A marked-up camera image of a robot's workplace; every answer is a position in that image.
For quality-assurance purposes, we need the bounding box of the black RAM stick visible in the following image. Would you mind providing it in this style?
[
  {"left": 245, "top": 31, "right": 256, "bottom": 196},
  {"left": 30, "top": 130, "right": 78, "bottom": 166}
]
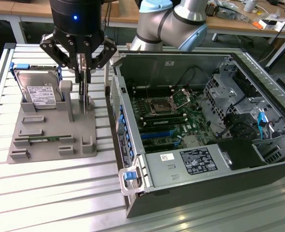
[{"left": 143, "top": 116, "right": 188, "bottom": 127}]

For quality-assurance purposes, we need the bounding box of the blue disk wire connector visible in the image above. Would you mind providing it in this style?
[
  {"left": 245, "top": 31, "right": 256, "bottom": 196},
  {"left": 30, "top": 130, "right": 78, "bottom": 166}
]
[{"left": 258, "top": 112, "right": 269, "bottom": 141}]

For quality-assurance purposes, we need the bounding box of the open black PC case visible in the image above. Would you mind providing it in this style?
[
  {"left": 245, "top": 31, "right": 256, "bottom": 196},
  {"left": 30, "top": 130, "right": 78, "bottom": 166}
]
[{"left": 105, "top": 49, "right": 285, "bottom": 219}]

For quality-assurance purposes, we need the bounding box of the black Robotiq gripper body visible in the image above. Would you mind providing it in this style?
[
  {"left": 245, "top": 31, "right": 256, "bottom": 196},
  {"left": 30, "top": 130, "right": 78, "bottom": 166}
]
[{"left": 50, "top": 0, "right": 105, "bottom": 58}]

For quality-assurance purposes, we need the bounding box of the black plastic shroud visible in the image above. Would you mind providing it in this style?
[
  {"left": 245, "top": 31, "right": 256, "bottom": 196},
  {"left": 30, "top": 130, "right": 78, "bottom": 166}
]
[{"left": 206, "top": 139, "right": 269, "bottom": 171}]

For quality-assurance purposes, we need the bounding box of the hard disk in blue carrier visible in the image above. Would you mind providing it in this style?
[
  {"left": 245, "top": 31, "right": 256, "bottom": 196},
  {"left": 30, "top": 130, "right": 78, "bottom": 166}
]
[{"left": 9, "top": 63, "right": 63, "bottom": 110}]

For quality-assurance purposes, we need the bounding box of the grey plastic parts rack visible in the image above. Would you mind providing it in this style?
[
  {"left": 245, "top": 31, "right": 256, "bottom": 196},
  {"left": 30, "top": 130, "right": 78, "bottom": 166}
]
[{"left": 6, "top": 80, "right": 99, "bottom": 165}]

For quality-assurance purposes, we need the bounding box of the white cup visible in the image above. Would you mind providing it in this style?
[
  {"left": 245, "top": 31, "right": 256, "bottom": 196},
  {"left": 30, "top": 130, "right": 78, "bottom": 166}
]
[{"left": 243, "top": 0, "right": 258, "bottom": 13}]

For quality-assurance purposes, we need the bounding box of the green Dell motherboard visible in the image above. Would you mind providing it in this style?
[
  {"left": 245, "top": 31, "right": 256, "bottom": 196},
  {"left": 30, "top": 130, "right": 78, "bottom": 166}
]
[{"left": 130, "top": 84, "right": 219, "bottom": 155}]

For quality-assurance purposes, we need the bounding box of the black wire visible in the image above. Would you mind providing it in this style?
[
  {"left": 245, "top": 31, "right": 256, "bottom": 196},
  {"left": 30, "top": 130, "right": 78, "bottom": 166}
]
[{"left": 181, "top": 66, "right": 207, "bottom": 96}]

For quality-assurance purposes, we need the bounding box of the long blue expansion slot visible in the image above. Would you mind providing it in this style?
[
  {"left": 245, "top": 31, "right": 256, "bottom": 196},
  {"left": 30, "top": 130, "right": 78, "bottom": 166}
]
[{"left": 141, "top": 130, "right": 172, "bottom": 140}]

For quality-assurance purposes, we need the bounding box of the green RAM stick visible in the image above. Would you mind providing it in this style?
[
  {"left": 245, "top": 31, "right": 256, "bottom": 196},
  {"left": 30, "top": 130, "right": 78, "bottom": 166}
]
[{"left": 30, "top": 137, "right": 60, "bottom": 142}]

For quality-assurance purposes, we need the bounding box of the silver chipset heat sink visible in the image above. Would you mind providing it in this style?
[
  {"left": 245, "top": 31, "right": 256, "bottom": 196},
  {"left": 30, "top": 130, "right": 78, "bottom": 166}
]
[{"left": 183, "top": 135, "right": 205, "bottom": 148}]

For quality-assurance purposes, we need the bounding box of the CPU socket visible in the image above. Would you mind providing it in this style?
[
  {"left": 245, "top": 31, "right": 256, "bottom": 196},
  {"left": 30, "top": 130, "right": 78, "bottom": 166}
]
[{"left": 148, "top": 98, "right": 175, "bottom": 116}]

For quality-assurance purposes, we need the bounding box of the grey power supply unit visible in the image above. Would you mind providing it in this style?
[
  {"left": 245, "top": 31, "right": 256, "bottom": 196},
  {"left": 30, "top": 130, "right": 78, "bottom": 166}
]
[{"left": 144, "top": 142, "right": 233, "bottom": 189}]

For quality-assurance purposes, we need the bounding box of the metal disk bay cage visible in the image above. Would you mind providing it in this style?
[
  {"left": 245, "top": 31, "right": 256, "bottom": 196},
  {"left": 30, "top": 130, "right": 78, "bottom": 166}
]
[{"left": 203, "top": 60, "right": 253, "bottom": 123}]

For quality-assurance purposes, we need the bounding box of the metal socket cover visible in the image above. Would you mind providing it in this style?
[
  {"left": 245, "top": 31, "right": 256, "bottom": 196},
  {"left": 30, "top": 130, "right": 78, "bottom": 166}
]
[{"left": 168, "top": 88, "right": 194, "bottom": 107}]

